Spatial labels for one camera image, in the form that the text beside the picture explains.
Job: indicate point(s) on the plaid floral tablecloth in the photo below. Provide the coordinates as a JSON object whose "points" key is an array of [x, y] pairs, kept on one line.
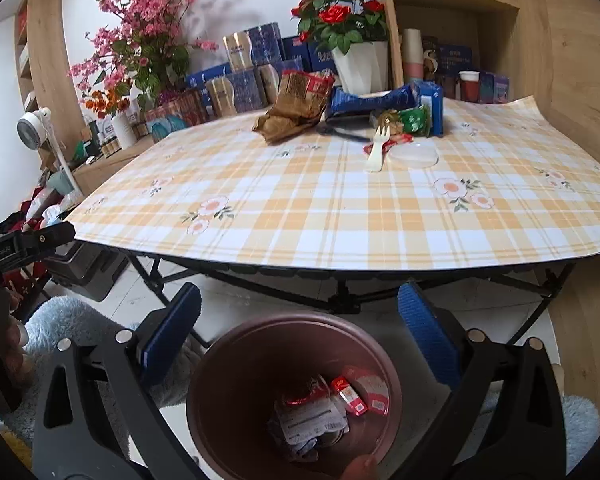
{"points": [[507, 188]]}

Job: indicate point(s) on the black plastic fork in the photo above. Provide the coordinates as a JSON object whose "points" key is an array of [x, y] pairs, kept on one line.
{"points": [[324, 130]]}

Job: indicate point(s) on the cream plastic fork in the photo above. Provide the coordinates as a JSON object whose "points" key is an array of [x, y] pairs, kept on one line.
{"points": [[376, 156]]}

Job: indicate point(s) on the pink blossom plant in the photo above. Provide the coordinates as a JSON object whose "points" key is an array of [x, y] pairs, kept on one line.
{"points": [[146, 51]]}

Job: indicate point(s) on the red candy wrapper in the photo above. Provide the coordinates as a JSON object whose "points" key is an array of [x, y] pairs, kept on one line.
{"points": [[402, 138]]}

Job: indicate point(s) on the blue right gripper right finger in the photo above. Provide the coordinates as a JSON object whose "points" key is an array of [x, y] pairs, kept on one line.
{"points": [[436, 332]]}

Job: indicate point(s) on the blue gold gift boxes stack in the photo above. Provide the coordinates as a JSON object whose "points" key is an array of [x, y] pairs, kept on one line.
{"points": [[256, 60]]}

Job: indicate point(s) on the left hand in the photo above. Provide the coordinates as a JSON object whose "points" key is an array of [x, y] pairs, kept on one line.
{"points": [[13, 337]]}

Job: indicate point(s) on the red paper cup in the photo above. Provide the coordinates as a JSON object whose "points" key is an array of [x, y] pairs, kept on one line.
{"points": [[469, 85]]}

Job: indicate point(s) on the floral plastic packaging bag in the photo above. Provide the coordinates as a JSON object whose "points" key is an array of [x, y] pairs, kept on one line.
{"points": [[304, 430]]}

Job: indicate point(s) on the crushed red cola can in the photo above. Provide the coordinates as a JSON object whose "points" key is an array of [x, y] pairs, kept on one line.
{"points": [[304, 391]]}

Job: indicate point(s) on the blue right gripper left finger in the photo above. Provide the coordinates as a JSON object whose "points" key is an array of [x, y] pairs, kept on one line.
{"points": [[164, 331]]}

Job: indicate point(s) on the orange flowers white vase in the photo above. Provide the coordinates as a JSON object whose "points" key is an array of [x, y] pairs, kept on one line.
{"points": [[108, 104]]}

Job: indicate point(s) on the clear plastic lid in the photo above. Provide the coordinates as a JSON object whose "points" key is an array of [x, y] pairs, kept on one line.
{"points": [[415, 155]]}

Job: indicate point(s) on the blue snack bag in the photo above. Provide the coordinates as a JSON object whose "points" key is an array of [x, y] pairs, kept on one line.
{"points": [[345, 105]]}

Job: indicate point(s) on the red rose plant white pot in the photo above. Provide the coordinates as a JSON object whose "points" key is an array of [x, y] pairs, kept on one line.
{"points": [[355, 33]]}

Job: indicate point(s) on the green gold wrapper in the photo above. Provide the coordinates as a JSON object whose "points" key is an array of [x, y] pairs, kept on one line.
{"points": [[414, 121]]}

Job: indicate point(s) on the grey fleece trouser leg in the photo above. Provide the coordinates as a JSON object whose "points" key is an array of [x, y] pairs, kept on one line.
{"points": [[58, 318]]}

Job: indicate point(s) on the black folding table frame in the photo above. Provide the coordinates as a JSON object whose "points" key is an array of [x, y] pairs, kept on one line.
{"points": [[345, 292]]}

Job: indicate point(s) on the stacked pastel paper cups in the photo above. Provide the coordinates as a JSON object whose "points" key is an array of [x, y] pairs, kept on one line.
{"points": [[412, 54]]}

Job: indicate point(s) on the striped teal gift box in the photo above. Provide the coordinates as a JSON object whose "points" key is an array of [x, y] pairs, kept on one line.
{"points": [[185, 111]]}

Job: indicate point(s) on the dark storage case on floor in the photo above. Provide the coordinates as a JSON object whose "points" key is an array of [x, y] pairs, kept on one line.
{"points": [[87, 269]]}

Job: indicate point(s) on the red cigarette box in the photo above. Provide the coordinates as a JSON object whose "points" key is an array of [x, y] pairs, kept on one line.
{"points": [[351, 400]]}

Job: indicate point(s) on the brown paper bag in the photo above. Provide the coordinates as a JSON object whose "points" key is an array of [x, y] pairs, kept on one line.
{"points": [[300, 103]]}

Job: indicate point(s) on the white desk fan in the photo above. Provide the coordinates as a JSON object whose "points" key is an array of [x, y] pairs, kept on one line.
{"points": [[35, 129]]}

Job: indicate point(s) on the brown round trash bin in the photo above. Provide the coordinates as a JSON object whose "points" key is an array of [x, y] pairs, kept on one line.
{"points": [[230, 405]]}

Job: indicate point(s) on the wooden shelf unit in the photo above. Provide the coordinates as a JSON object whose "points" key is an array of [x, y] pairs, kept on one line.
{"points": [[542, 46]]}

